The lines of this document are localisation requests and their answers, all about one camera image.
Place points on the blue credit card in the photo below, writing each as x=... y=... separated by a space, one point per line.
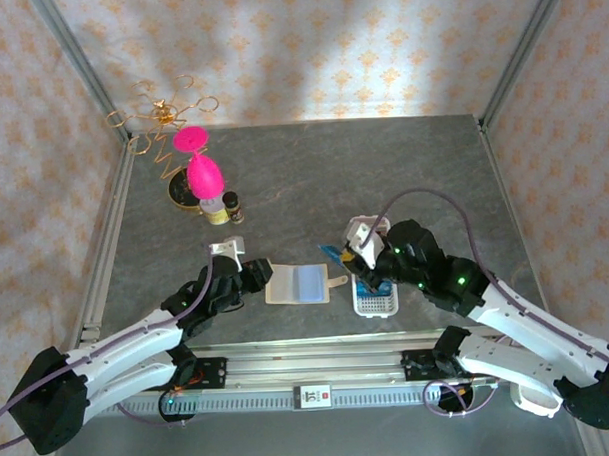
x=330 y=252
x=386 y=286

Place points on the beige card holder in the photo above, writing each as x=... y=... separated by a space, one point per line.
x=284 y=286

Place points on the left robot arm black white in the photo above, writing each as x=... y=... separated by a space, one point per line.
x=128 y=344

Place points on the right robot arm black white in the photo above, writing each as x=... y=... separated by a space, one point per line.
x=528 y=325

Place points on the white plastic basket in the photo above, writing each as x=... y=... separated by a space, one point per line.
x=377 y=305

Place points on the yellow jar white lid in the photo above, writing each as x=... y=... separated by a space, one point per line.
x=216 y=216

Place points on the small dark spice bottle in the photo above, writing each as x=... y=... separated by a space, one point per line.
x=232 y=205

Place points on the pink wine glass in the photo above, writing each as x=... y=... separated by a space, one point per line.
x=205 y=176

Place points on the white label plate red mark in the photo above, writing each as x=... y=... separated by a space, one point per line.
x=313 y=397

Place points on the white alarm clock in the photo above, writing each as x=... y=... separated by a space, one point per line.
x=531 y=405

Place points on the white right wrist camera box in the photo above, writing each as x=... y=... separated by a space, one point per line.
x=360 y=238

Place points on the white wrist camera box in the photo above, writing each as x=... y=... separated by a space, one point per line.
x=360 y=238
x=227 y=248

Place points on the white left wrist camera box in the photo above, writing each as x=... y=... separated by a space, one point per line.
x=227 y=248

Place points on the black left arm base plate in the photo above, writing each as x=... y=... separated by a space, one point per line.
x=214 y=371

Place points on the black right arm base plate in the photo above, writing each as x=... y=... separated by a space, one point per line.
x=414 y=364

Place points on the aluminium mounting rail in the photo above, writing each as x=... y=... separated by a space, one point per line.
x=314 y=368

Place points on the aluminium side rail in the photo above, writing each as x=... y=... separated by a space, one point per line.
x=501 y=181
x=109 y=220

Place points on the aluminium frame post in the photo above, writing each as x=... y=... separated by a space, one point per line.
x=75 y=56
x=528 y=40

